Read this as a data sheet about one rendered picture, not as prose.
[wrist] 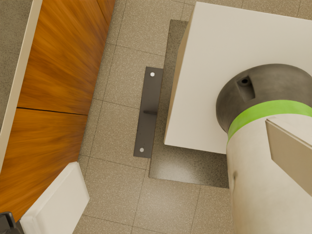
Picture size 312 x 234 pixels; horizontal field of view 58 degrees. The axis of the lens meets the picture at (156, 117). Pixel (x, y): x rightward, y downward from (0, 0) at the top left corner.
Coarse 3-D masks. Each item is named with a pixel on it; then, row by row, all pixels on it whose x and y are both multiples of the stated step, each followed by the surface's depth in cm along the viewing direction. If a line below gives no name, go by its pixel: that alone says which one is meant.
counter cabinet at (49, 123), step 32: (64, 0) 78; (96, 0) 109; (64, 32) 84; (96, 32) 119; (32, 64) 69; (64, 64) 90; (96, 64) 132; (32, 96) 73; (64, 96) 97; (32, 128) 77; (64, 128) 106; (32, 160) 82; (64, 160) 116; (0, 192) 67; (32, 192) 88
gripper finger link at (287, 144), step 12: (276, 120) 18; (276, 132) 17; (288, 132) 15; (300, 132) 15; (276, 144) 17; (288, 144) 15; (300, 144) 14; (276, 156) 18; (288, 156) 16; (300, 156) 14; (288, 168) 16; (300, 168) 14; (300, 180) 15
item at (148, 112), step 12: (156, 72) 149; (144, 84) 149; (156, 84) 149; (144, 96) 148; (156, 96) 149; (144, 108) 148; (156, 108) 148; (144, 120) 148; (144, 132) 148; (144, 144) 148; (144, 156) 148
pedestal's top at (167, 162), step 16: (176, 32) 56; (176, 48) 56; (160, 96) 56; (160, 112) 56; (160, 128) 56; (160, 144) 56; (160, 160) 56; (176, 160) 56; (192, 160) 56; (208, 160) 56; (224, 160) 56; (160, 176) 56; (176, 176) 56; (192, 176) 56; (208, 176) 56; (224, 176) 56
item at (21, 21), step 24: (0, 0) 56; (24, 0) 56; (0, 24) 56; (24, 24) 56; (0, 48) 56; (24, 48) 57; (0, 72) 56; (24, 72) 59; (0, 96) 55; (0, 120) 55; (0, 144) 56; (0, 168) 59
